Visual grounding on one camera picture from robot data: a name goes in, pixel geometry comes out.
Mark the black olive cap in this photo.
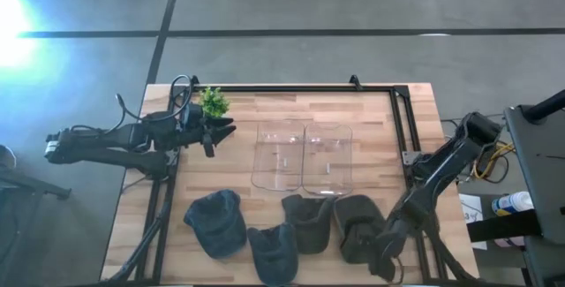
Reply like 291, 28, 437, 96
281, 193, 336, 256

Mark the grey metal mounting plate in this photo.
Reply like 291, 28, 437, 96
402, 149, 426, 167

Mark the clear plastic bin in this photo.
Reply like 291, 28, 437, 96
250, 119, 306, 193
301, 122, 354, 198

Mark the white canister blue yellow label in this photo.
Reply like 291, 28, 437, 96
491, 191, 535, 217

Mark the small green artificial plant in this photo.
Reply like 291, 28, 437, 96
198, 86, 231, 119

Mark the thin black cable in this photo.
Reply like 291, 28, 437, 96
114, 94, 147, 125

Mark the black bar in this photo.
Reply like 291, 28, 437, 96
466, 209, 542, 244

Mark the blue denim cap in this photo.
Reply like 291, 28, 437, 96
245, 223, 300, 287
183, 188, 248, 261

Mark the dark olive cap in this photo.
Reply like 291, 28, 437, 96
333, 193, 388, 265

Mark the black looped cable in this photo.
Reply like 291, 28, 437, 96
169, 74, 196, 123

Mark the black aluminium frame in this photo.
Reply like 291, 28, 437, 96
103, 74, 478, 287

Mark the grey monitor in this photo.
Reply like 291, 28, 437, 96
504, 103, 565, 246

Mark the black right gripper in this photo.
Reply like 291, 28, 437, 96
367, 198, 426, 283

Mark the yellow cable bundle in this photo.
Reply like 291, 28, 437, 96
471, 141, 516, 184

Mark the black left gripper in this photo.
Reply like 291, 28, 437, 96
176, 103, 237, 159

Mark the white paper sheet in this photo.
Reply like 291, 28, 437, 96
458, 193, 489, 251

